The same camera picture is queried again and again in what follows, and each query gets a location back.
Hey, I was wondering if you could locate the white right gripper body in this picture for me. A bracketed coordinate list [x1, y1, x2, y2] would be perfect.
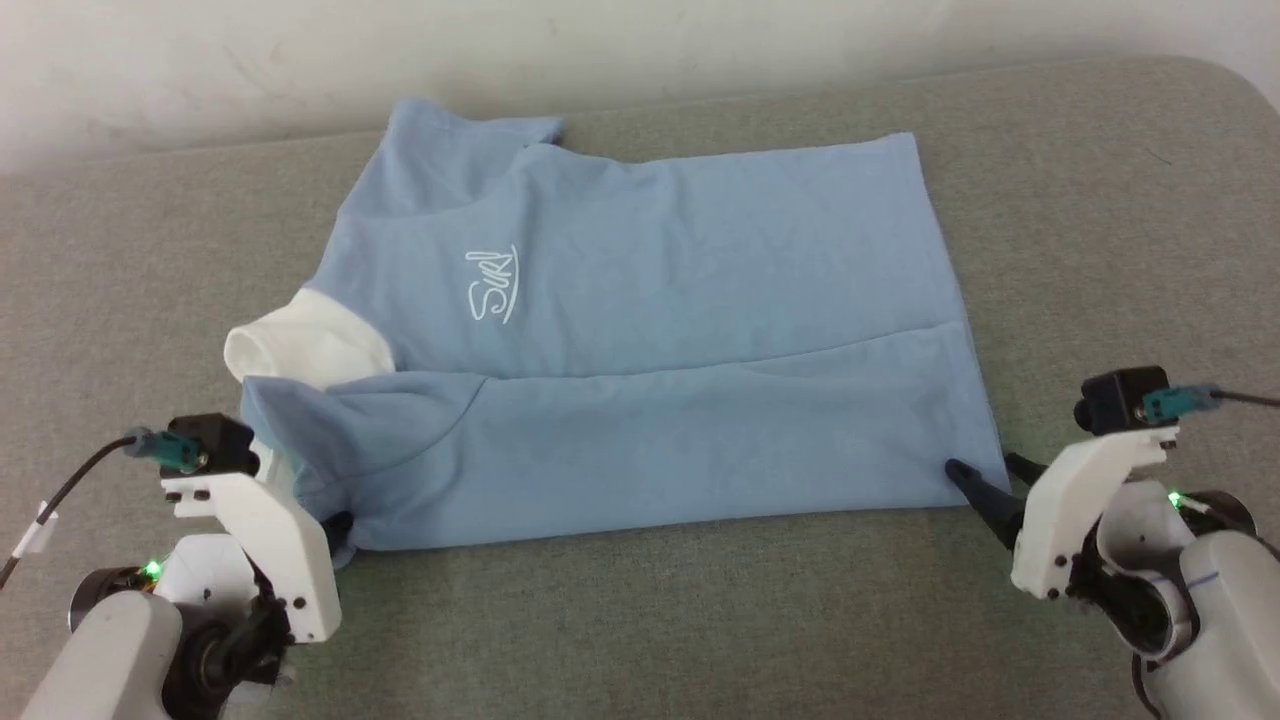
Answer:
[1010, 425, 1182, 602]

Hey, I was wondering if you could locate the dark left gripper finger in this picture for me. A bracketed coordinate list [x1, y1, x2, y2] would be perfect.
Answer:
[322, 509, 358, 563]

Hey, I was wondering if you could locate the right camera cable teal plug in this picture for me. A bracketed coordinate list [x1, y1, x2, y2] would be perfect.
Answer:
[1139, 386, 1280, 423]

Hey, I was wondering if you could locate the white cable label tag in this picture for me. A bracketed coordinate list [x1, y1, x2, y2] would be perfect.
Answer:
[14, 503, 62, 558]

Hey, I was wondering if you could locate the grey fabric sofa cushion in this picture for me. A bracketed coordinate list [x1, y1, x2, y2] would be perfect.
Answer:
[0, 55, 1280, 720]

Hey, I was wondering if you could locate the left camera cable teal plug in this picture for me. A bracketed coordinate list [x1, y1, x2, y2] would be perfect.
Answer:
[0, 428, 203, 591]

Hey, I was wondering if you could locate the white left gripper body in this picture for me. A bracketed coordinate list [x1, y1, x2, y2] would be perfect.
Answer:
[160, 471, 344, 647]

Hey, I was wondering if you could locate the light blue white-collared T-shirt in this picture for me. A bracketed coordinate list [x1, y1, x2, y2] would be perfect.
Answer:
[222, 97, 1009, 554]

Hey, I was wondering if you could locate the camera cable teal plug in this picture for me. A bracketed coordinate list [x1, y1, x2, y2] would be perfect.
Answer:
[0, 428, 203, 591]
[1139, 386, 1280, 423]

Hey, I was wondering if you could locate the thin black right gripper cable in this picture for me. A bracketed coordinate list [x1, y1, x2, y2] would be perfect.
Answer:
[1128, 650, 1163, 720]

